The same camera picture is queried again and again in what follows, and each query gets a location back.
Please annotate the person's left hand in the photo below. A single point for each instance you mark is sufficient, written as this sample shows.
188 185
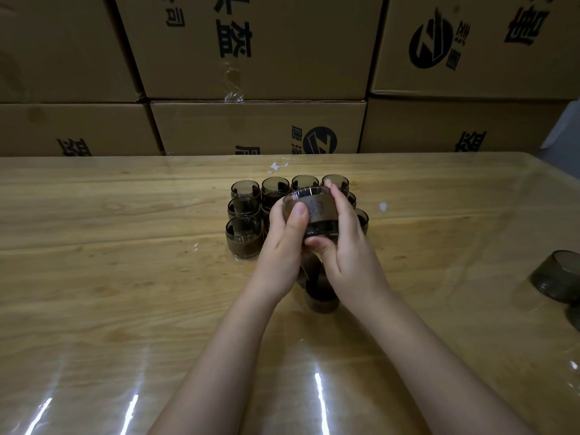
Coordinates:
281 258

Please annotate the person's right hand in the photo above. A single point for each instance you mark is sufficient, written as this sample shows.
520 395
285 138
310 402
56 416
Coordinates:
358 271

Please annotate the smoky tinted glass cup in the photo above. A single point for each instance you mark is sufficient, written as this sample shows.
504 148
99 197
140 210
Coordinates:
242 204
337 178
244 226
271 199
308 194
244 186
266 219
275 183
351 199
305 181
362 219

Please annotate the pile of brown sleeve rings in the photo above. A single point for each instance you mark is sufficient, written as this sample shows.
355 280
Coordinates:
321 303

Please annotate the cluster of smoky glass cups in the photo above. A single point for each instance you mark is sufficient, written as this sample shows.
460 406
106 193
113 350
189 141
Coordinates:
555 276

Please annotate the person's right forearm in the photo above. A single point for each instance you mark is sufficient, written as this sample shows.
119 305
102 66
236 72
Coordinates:
444 380

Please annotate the person's left forearm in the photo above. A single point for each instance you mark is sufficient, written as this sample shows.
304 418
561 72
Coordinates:
213 380

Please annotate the white paper scrap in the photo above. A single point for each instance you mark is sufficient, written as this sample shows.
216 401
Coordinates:
275 166

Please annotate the stack of brown cardboard boxes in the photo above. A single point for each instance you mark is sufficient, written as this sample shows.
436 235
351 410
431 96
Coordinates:
258 126

